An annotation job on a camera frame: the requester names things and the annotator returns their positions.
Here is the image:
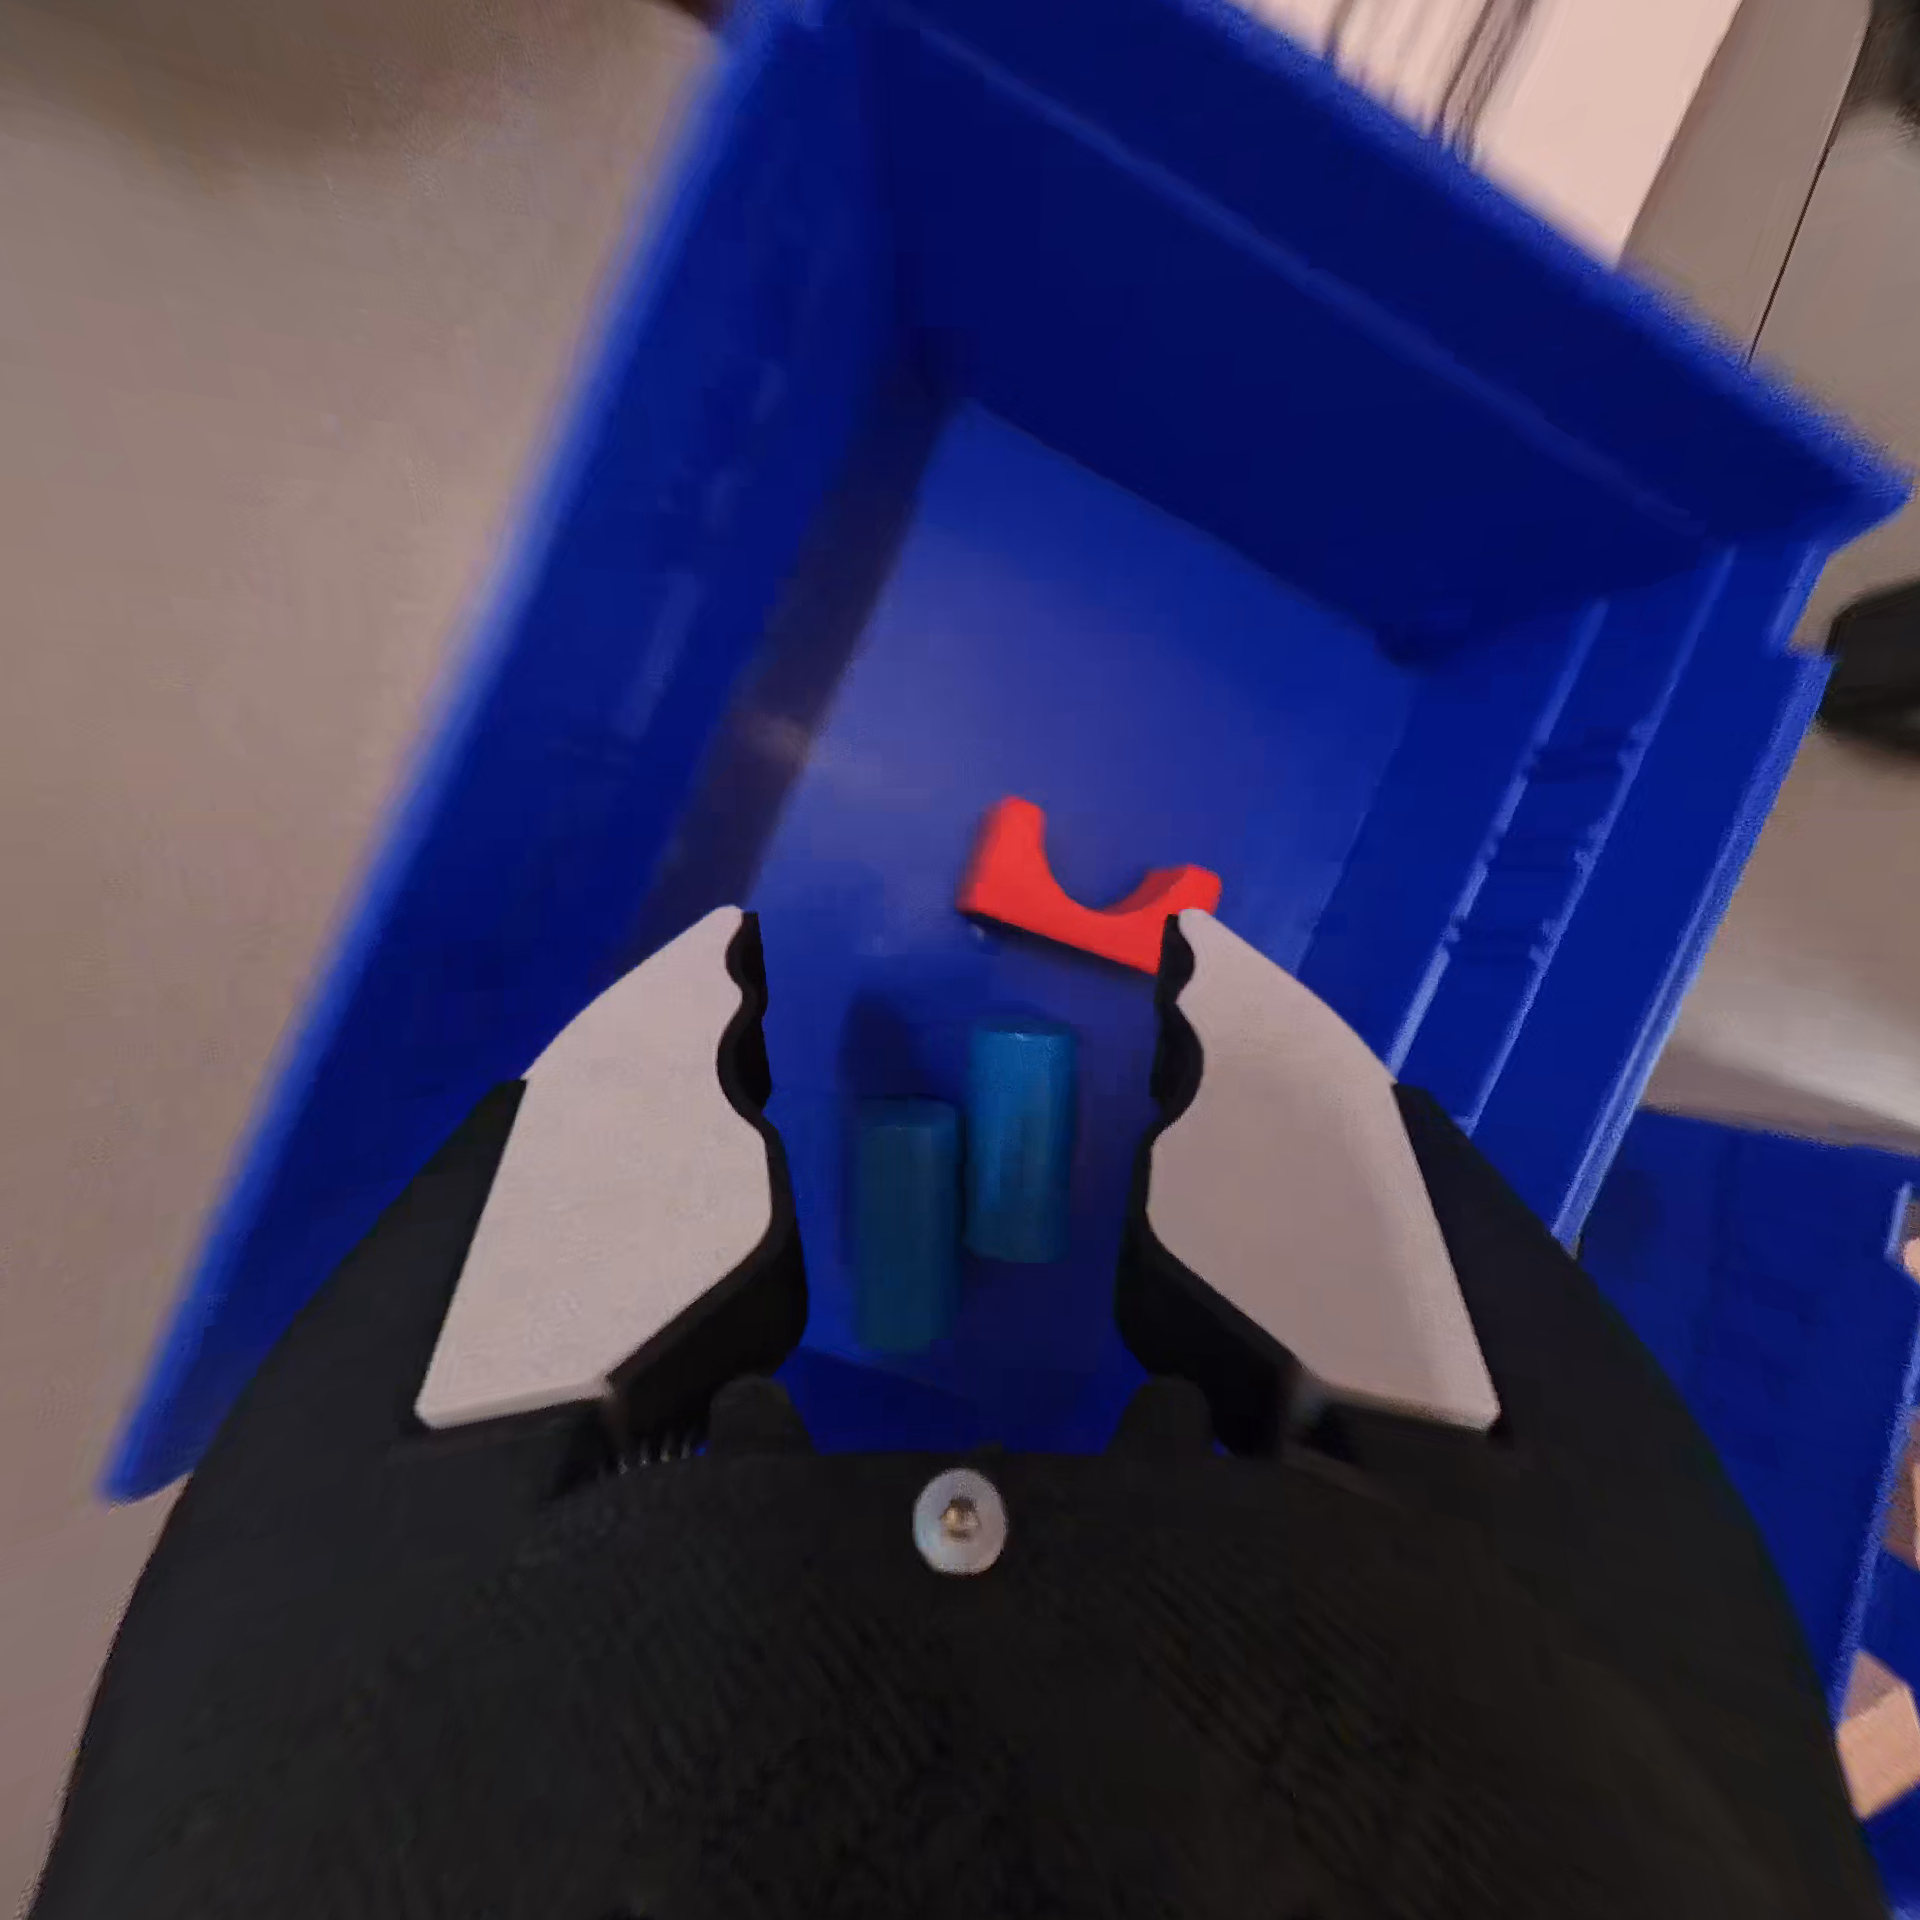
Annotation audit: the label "blue plastic bin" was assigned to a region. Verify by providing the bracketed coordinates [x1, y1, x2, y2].
[97, 0, 1913, 1501]
[1576, 1101, 1920, 1863]

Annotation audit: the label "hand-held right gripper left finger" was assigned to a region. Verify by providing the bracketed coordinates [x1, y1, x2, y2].
[411, 907, 811, 1444]

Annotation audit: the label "dark object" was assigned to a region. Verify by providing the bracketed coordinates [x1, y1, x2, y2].
[1816, 576, 1920, 746]

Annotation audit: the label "red wooden block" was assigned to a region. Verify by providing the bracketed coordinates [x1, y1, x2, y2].
[958, 796, 1226, 976]

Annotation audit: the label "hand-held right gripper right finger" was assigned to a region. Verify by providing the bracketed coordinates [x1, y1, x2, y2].
[1113, 907, 1503, 1455]

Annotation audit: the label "plain wooden block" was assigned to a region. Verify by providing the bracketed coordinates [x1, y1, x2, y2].
[1838, 1642, 1920, 1825]

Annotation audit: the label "blue wooden cylinder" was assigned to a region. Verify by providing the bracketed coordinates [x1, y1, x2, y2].
[854, 1100, 962, 1353]
[964, 1017, 1080, 1263]

